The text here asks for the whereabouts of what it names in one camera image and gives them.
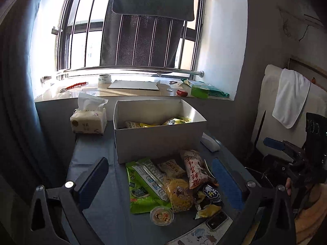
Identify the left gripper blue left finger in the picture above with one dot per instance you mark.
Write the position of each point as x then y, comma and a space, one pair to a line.
90, 181

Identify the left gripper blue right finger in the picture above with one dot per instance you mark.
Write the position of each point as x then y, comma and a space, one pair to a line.
231, 182

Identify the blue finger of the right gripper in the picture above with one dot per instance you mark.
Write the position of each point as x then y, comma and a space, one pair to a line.
293, 151
275, 144

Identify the bread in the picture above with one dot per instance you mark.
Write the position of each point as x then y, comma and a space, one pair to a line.
179, 194

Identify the clear jelly cup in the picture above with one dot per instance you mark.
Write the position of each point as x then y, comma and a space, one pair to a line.
162, 216

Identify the beige chip bag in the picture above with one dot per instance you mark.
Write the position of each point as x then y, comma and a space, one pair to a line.
132, 125

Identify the yellow green snack bag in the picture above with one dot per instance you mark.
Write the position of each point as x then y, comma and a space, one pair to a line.
176, 121

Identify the yellow snack bar packet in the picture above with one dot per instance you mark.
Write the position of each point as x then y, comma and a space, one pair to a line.
143, 125

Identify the person's right hand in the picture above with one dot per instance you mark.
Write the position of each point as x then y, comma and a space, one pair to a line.
289, 186

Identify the black potato chip bag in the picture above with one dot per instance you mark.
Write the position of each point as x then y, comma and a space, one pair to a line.
207, 201

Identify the brown white patterned snack bag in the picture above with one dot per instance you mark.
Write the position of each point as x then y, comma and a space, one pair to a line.
196, 169

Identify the white remote control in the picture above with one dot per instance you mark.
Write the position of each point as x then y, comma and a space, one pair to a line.
211, 144

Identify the smartphone with cartoon case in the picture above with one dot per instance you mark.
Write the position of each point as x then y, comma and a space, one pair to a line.
209, 232

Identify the white towel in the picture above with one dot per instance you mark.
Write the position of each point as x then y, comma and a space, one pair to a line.
291, 96

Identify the green seaweed snack packet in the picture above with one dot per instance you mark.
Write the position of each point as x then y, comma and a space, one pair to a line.
145, 194

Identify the small beige snack packet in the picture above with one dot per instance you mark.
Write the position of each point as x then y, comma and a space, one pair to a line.
172, 169

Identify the blue curtain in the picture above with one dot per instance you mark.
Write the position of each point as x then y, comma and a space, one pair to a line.
24, 146

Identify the tissue pack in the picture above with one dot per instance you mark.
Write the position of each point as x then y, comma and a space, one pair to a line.
90, 116

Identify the green plastic bag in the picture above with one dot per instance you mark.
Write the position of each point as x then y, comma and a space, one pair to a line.
212, 90

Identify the white cardboard box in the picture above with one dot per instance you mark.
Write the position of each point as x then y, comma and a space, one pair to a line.
155, 142

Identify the green round container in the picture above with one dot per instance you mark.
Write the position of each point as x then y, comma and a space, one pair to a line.
199, 91

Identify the red small object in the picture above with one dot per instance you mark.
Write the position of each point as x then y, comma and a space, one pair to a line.
182, 93

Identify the grey board on sill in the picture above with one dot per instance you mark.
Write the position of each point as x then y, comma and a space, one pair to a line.
134, 85

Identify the tape roll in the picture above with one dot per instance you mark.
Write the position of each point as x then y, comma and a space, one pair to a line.
104, 79

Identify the dark grey hanging towel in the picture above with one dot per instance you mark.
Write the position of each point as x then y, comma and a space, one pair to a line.
144, 32

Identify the metal window rail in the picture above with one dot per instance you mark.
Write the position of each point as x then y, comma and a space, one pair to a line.
119, 69

